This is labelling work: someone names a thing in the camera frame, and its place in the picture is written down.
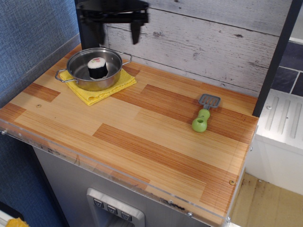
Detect white grooved side unit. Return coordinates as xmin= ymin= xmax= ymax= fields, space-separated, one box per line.
xmin=246 ymin=89 xmax=303 ymax=194

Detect yellow folded cloth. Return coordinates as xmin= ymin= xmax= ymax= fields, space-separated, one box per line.
xmin=67 ymin=69 xmax=136 ymax=106

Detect yellow black object corner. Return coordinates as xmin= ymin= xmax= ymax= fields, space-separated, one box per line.
xmin=0 ymin=202 xmax=29 ymax=227

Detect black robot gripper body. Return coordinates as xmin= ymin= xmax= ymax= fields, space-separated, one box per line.
xmin=76 ymin=0 xmax=149 ymax=24

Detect left black frame post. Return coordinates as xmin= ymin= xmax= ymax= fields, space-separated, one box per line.
xmin=76 ymin=9 xmax=99 ymax=50

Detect right black frame post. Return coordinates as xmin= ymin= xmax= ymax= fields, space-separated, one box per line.
xmin=252 ymin=0 xmax=303 ymax=117

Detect stainless steel pot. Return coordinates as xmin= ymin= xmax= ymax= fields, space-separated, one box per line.
xmin=55 ymin=47 xmax=133 ymax=91

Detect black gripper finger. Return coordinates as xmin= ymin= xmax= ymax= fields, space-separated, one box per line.
xmin=89 ymin=22 xmax=106 ymax=45
xmin=131 ymin=22 xmax=142 ymax=44

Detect black frame post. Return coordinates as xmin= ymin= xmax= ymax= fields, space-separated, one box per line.
xmin=76 ymin=9 xmax=99 ymax=50
xmin=252 ymin=0 xmax=303 ymax=117

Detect clear acrylic edge guard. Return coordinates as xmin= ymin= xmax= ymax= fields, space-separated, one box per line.
xmin=0 ymin=112 xmax=256 ymax=227

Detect green handled grey toy spatula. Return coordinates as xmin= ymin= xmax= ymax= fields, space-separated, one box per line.
xmin=192 ymin=94 xmax=221 ymax=132

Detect plush sushi roll toy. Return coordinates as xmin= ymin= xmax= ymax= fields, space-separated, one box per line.
xmin=87 ymin=57 xmax=108 ymax=80

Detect silver cabinet with dispenser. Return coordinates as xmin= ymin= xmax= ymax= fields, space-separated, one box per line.
xmin=34 ymin=148 xmax=228 ymax=227

